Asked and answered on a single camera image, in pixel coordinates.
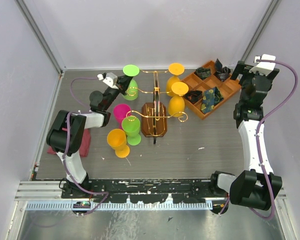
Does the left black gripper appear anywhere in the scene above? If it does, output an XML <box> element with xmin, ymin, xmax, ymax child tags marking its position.
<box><xmin>103</xmin><ymin>73</ymin><xmax>133</xmax><ymax>111</ymax></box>

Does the green wine glass back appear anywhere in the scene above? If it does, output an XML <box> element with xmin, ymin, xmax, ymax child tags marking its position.
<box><xmin>122</xmin><ymin>64</ymin><xmax>140</xmax><ymax>101</ymax></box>

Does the green wine glass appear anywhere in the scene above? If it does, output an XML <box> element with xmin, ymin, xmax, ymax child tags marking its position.
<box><xmin>121</xmin><ymin>116</ymin><xmax>141</xmax><ymax>146</ymax></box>
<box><xmin>122</xmin><ymin>64</ymin><xmax>140</xmax><ymax>101</ymax></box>

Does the pink wine glass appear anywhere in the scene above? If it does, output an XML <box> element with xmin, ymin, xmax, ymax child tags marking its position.
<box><xmin>113</xmin><ymin>103</ymin><xmax>131</xmax><ymax>124</ymax></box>

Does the gold wire glass rack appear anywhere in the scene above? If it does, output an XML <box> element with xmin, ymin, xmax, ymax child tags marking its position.
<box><xmin>130</xmin><ymin>70</ymin><xmax>188</xmax><ymax>144</ymax></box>

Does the orange wine glass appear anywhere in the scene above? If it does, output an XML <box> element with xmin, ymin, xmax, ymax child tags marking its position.
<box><xmin>166</xmin><ymin>62</ymin><xmax>185</xmax><ymax>97</ymax></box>
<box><xmin>106</xmin><ymin>128</ymin><xmax>130</xmax><ymax>158</ymax></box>
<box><xmin>168</xmin><ymin>81</ymin><xmax>189</xmax><ymax>117</ymax></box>

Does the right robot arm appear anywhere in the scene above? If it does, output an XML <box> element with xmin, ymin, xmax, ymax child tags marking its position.
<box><xmin>209</xmin><ymin>57</ymin><xmax>283</xmax><ymax>211</ymax></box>

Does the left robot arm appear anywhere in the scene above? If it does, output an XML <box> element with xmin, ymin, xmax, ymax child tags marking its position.
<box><xmin>46</xmin><ymin>72</ymin><xmax>133</xmax><ymax>198</ymax></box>

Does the green wine glass front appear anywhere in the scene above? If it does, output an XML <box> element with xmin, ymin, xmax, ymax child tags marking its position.
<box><xmin>121</xmin><ymin>116</ymin><xmax>141</xmax><ymax>146</ymax></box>

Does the orange wine glass front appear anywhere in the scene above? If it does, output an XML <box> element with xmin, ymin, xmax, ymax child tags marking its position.
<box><xmin>106</xmin><ymin>128</ymin><xmax>130</xmax><ymax>158</ymax></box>

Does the black folded item in tray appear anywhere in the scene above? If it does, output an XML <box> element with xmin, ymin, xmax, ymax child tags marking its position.
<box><xmin>214</xmin><ymin>58</ymin><xmax>231</xmax><ymax>82</ymax></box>

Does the black pouch in tray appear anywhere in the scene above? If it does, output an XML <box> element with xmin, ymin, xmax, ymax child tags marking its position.
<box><xmin>194</xmin><ymin>67</ymin><xmax>211</xmax><ymax>80</ymax></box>

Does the wooden compartment tray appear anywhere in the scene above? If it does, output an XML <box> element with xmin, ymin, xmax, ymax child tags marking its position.
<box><xmin>181</xmin><ymin>60</ymin><xmax>241</xmax><ymax>120</ymax></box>

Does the blue floral pouch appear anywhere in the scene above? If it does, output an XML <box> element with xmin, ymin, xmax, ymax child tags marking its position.
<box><xmin>200</xmin><ymin>87</ymin><xmax>224</xmax><ymax>114</ymax></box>

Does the red folded cloth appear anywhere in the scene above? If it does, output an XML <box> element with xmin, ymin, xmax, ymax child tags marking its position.
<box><xmin>47</xmin><ymin>128</ymin><xmax>91</xmax><ymax>158</ymax></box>

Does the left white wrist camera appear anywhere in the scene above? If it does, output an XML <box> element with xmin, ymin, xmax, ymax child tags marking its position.
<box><xmin>97</xmin><ymin>72</ymin><xmax>118</xmax><ymax>90</ymax></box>

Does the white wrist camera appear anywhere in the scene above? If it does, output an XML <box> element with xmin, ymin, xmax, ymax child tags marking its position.
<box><xmin>250</xmin><ymin>54</ymin><xmax>276</xmax><ymax>76</ymax></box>
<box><xmin>97</xmin><ymin>72</ymin><xmax>118</xmax><ymax>90</ymax></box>

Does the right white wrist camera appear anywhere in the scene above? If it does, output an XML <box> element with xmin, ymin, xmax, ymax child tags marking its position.
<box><xmin>250</xmin><ymin>54</ymin><xmax>276</xmax><ymax>76</ymax></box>

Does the black mounting base plate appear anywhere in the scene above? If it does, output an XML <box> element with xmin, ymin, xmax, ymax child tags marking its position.
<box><xmin>58</xmin><ymin>178</ymin><xmax>228</xmax><ymax>204</ymax></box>

